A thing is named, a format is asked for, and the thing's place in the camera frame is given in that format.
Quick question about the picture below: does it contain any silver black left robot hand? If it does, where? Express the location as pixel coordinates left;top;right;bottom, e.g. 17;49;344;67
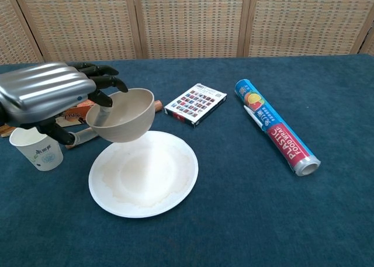
0;61;129;147

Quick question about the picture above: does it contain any white printed paper cup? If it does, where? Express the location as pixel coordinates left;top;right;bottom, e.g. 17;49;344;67
9;127;64;172

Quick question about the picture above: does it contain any beige bowl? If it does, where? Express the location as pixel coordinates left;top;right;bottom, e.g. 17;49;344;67
85;88;155;143

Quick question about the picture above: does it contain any white round plate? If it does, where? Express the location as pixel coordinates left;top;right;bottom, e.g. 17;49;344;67
88;130;199;219

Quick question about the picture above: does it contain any orange biscuit box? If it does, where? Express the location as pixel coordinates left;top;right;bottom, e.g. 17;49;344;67
0;100;97;138

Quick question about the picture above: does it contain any woven folding screen panel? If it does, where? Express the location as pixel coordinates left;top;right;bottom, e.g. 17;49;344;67
133;0;252;60
10;0;143;63
358;24;374;56
0;0;45;65
244;0;374;58

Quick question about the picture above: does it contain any wooden rolling pin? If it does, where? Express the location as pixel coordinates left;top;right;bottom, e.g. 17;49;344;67
64;100;164;150

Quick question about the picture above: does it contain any playing card box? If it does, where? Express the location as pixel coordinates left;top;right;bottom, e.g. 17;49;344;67
164;83;228;129

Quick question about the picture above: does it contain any plastic food wrap roll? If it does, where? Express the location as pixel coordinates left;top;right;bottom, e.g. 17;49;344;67
234;78;321;178

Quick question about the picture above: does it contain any blue table cloth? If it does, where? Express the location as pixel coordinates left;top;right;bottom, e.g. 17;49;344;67
0;54;374;267

